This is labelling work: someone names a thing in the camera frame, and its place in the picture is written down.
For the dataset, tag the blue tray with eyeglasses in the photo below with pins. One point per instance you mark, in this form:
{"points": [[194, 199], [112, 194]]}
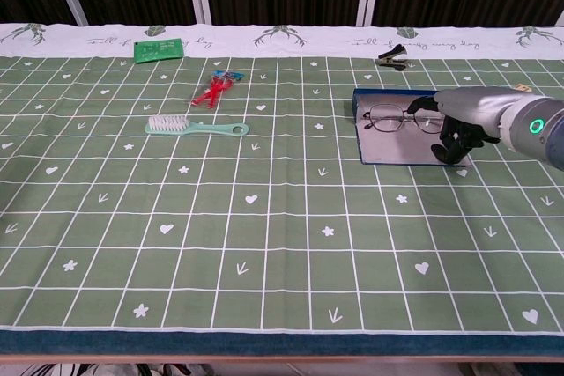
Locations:
{"points": [[396, 149]]}

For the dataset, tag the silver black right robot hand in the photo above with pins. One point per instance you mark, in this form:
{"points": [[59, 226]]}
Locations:
{"points": [[476, 107]]}

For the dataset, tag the green checked tablecloth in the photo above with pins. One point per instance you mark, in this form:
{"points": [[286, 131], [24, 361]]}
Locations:
{"points": [[220, 217]]}

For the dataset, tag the black staple remover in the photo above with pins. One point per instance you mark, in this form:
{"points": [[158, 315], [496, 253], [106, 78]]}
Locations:
{"points": [[392, 57]]}

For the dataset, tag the mint green scrub brush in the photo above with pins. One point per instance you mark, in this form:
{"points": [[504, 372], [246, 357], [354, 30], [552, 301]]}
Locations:
{"points": [[172, 125]]}

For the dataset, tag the small beige wooden block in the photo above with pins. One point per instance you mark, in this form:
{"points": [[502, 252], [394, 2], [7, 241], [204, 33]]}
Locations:
{"points": [[523, 87]]}

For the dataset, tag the wire-frame eyeglasses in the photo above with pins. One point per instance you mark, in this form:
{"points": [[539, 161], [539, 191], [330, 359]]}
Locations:
{"points": [[388, 118]]}

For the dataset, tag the green circuit board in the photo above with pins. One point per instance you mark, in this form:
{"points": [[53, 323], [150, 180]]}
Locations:
{"points": [[158, 50]]}

